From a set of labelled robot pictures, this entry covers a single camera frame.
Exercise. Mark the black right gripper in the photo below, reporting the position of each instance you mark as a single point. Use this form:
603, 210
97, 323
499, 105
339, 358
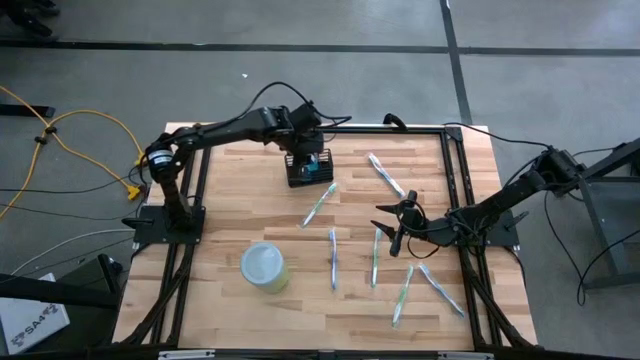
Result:
417, 231

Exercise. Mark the black chair base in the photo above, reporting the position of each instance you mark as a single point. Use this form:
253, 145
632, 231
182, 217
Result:
30, 25

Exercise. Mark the black metal stand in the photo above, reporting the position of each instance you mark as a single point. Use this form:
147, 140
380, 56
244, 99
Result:
599, 220

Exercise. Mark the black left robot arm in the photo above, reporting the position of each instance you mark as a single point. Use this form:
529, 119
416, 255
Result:
225, 129

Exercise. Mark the black floor case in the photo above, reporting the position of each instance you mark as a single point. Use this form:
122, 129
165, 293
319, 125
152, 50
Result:
85, 295

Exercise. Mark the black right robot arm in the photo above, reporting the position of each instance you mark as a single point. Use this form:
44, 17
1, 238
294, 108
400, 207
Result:
500, 200

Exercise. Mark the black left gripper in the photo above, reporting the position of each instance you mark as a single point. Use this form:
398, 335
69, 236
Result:
307, 135

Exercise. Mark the green toothbrush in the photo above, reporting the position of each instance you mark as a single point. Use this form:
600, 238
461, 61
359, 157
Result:
319, 205
375, 260
402, 295

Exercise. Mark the black metal table frame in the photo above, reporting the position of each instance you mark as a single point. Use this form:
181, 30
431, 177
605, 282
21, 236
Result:
425, 131

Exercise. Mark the small blue toothpaste tube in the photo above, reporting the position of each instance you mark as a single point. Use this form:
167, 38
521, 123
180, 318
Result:
313, 167

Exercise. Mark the black floor bar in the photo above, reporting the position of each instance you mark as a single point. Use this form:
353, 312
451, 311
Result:
30, 111

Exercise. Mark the white printed box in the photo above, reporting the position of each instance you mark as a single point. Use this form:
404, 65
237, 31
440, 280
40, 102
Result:
30, 325

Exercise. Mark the green wipes canister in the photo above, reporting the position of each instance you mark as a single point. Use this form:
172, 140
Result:
262, 265

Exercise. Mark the blue toothbrush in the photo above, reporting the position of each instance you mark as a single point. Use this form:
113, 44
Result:
386, 175
333, 260
440, 289

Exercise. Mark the black curved table clamp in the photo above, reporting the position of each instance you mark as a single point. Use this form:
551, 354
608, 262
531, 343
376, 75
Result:
395, 120

